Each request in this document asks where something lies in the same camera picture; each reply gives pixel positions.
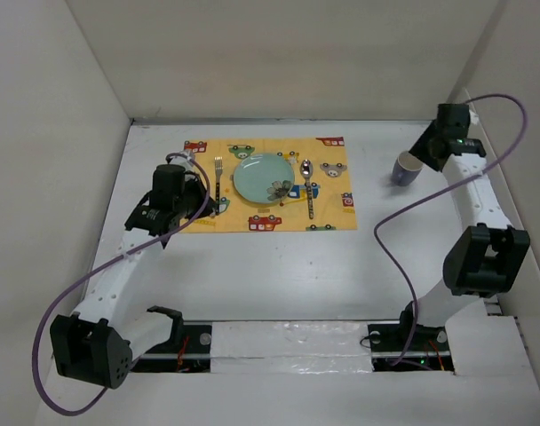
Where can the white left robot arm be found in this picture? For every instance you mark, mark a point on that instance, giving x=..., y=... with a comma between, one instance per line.
x=110, y=329

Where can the yellow cartoon print cloth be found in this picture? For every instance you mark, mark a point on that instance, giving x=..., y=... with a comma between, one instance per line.
x=333, y=196

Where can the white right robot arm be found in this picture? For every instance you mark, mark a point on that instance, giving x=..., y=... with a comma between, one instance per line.
x=488, y=255

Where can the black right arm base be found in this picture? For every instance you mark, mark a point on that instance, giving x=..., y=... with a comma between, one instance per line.
x=402, y=346

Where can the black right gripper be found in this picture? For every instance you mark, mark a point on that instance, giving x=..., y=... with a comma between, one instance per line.
x=418, y=148

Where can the light green floral plate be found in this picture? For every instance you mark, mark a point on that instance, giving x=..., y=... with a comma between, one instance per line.
x=263, y=178

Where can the black handled fork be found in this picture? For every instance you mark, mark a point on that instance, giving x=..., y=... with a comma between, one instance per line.
x=218, y=163

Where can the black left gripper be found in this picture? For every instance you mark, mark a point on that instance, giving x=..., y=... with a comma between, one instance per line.
x=194, y=183

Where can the aluminium table edge rail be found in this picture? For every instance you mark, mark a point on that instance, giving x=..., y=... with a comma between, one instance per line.
x=440, y=145

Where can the silver spoon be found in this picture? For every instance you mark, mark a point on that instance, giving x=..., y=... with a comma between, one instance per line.
x=306, y=171

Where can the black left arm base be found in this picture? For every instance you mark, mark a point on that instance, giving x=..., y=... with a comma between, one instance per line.
x=190, y=354

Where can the white lavender cup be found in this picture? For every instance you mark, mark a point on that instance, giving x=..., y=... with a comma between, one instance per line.
x=406, y=169

